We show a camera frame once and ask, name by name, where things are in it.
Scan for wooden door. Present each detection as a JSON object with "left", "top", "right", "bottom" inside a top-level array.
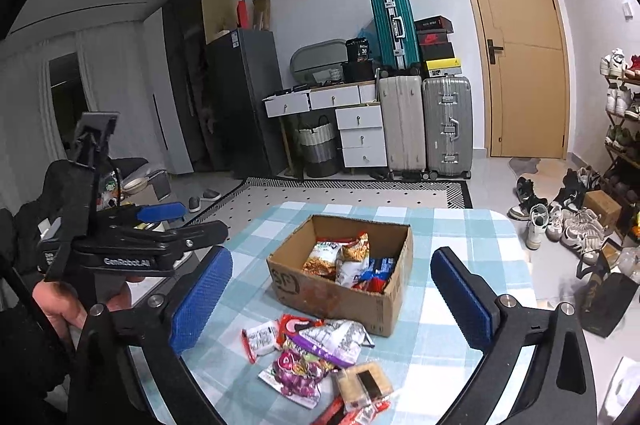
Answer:
[{"left": 470, "top": 0, "right": 570, "bottom": 158}]

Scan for white drawer desk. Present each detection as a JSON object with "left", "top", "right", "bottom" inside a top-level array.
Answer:
[{"left": 262, "top": 80, "right": 387, "bottom": 169}]

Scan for black tall cabinet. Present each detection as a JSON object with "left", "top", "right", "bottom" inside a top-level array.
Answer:
[{"left": 162, "top": 0, "right": 231, "bottom": 172}]

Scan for left hand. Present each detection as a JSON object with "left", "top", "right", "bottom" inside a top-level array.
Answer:
[{"left": 31, "top": 273, "right": 147, "bottom": 331}]

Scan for pink candy snack bag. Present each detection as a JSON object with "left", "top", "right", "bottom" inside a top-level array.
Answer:
[{"left": 258, "top": 345, "right": 335, "bottom": 410}]

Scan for teal suitcase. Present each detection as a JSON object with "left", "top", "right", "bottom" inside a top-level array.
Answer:
[{"left": 370, "top": 0, "right": 420, "bottom": 70}]

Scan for woven laundry basket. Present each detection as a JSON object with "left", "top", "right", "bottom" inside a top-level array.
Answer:
[{"left": 296, "top": 115, "right": 341, "bottom": 178}]

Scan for dark grey refrigerator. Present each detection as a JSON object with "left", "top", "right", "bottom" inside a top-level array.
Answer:
[{"left": 206, "top": 28, "right": 288, "bottom": 179}]

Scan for beige suitcase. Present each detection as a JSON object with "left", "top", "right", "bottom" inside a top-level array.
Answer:
[{"left": 378, "top": 76, "right": 427, "bottom": 174}]

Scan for shoe rack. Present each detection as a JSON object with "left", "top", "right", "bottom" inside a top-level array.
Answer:
[{"left": 600, "top": 48, "right": 639, "bottom": 237}]

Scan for stacked shoe boxes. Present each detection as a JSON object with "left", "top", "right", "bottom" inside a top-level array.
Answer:
[{"left": 414, "top": 15, "right": 462, "bottom": 78}]

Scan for plaid teal tablecloth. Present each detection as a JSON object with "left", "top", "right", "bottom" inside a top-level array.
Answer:
[{"left": 183, "top": 202, "right": 536, "bottom": 424}]

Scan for purple white snack bag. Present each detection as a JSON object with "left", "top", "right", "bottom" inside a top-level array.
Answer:
[{"left": 290, "top": 320, "right": 375, "bottom": 369}]

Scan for white barcode snack packet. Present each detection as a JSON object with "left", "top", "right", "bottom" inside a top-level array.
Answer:
[{"left": 241, "top": 320, "right": 280, "bottom": 364}]

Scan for orange snack packet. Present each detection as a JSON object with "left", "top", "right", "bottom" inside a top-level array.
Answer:
[{"left": 335, "top": 232, "right": 370, "bottom": 287}]

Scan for black tote bag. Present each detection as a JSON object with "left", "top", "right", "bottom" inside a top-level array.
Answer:
[{"left": 576, "top": 251, "right": 639, "bottom": 338}]

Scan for silver suitcase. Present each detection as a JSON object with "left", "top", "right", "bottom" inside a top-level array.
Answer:
[{"left": 422, "top": 76, "right": 473, "bottom": 179}]

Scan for grey oval mirror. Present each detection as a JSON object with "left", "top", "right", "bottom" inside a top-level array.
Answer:
[{"left": 290, "top": 39, "right": 348, "bottom": 86}]

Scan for small brown cardboard box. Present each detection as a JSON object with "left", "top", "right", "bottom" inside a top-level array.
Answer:
[{"left": 584, "top": 190, "right": 622, "bottom": 227}]

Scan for dotted beige rug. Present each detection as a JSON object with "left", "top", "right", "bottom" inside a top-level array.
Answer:
[{"left": 190, "top": 177, "right": 473, "bottom": 223}]

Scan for beige cracker packet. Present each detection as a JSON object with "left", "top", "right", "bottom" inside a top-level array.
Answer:
[{"left": 335, "top": 362, "right": 394, "bottom": 412}]

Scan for white red noodle snack bag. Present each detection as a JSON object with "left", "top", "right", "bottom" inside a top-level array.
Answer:
[{"left": 302, "top": 240, "right": 347, "bottom": 280}]

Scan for red chip snack bag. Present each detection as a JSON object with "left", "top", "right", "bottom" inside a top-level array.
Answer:
[{"left": 354, "top": 257, "right": 396, "bottom": 294}]

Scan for red pink snack packet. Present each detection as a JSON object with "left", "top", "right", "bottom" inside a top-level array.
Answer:
[{"left": 277, "top": 313, "right": 324, "bottom": 347}]

